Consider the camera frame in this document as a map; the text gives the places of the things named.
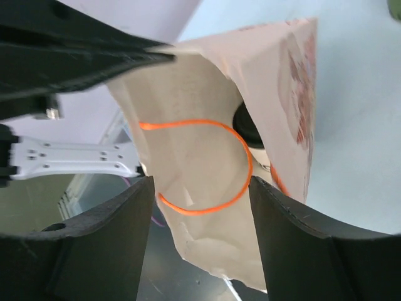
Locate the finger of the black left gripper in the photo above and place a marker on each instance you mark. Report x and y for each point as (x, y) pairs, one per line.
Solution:
(48, 47)

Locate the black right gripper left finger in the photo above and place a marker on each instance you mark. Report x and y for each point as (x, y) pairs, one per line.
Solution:
(96, 255)

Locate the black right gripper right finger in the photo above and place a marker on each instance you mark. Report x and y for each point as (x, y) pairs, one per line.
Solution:
(307, 255)

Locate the brown paper takeout bag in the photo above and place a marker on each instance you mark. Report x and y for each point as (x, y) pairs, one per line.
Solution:
(180, 115)

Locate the white paper cup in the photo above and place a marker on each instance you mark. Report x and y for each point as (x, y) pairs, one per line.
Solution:
(261, 158)

